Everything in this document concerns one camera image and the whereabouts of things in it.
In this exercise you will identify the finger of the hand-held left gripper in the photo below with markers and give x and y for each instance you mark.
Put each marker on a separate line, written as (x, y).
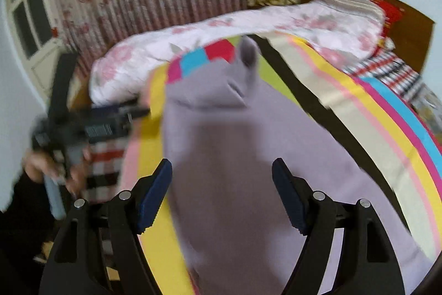
(138, 110)

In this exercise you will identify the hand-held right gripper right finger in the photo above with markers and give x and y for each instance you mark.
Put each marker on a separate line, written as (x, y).
(288, 194)

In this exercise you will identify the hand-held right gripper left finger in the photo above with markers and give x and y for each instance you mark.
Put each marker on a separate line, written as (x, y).
(155, 191)

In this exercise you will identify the lilac sweater garment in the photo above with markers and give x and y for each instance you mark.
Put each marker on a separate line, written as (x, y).
(224, 143)

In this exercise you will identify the person's left forearm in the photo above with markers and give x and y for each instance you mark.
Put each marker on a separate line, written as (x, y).
(20, 194)

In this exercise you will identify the person's left hand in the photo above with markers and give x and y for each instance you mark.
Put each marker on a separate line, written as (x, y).
(38, 167)

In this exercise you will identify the red grey plaid cloth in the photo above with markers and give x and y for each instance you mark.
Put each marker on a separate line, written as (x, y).
(103, 156)
(386, 73)

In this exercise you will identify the pink floral quilt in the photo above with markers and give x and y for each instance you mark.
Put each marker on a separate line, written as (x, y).
(145, 49)

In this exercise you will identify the colourful striped bed sheet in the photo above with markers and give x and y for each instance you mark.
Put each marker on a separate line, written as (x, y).
(362, 108)

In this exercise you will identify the white door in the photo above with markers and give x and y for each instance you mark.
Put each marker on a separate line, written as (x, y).
(31, 18)

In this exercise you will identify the pale patterned cloth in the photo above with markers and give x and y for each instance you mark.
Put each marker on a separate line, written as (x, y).
(426, 108)

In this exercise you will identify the wooden headboard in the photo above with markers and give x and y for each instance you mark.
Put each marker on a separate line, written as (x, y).
(411, 35)

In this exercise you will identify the beige striped pillow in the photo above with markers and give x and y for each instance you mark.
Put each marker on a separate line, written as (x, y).
(359, 3)

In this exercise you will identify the red pillow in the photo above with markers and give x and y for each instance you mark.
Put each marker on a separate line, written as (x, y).
(392, 13)

